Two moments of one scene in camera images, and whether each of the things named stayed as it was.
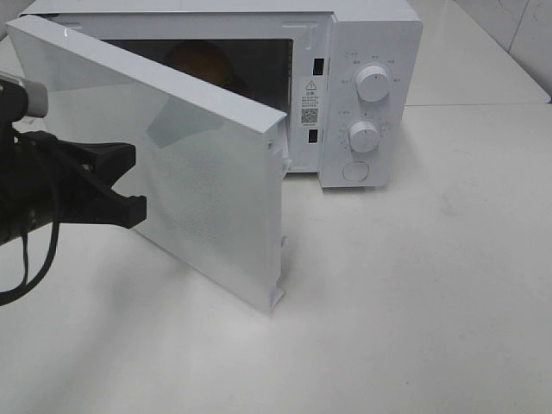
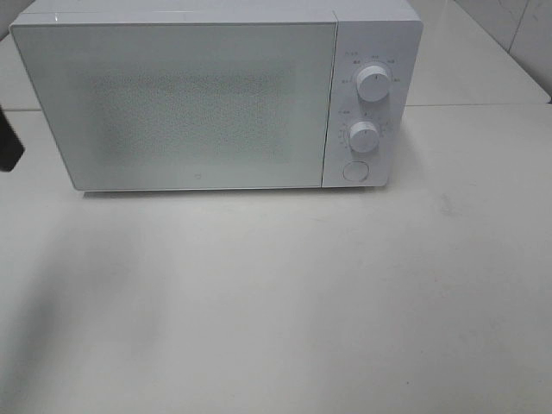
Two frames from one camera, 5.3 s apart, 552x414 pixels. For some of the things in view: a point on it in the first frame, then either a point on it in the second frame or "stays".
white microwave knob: x=373 y=84 stays
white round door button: x=355 y=171 stays
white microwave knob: x=364 y=136 stays
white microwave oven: x=341 y=73 stays
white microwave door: x=210 y=165 -> x=170 y=105
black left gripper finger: x=104 y=161 -> x=11 y=147
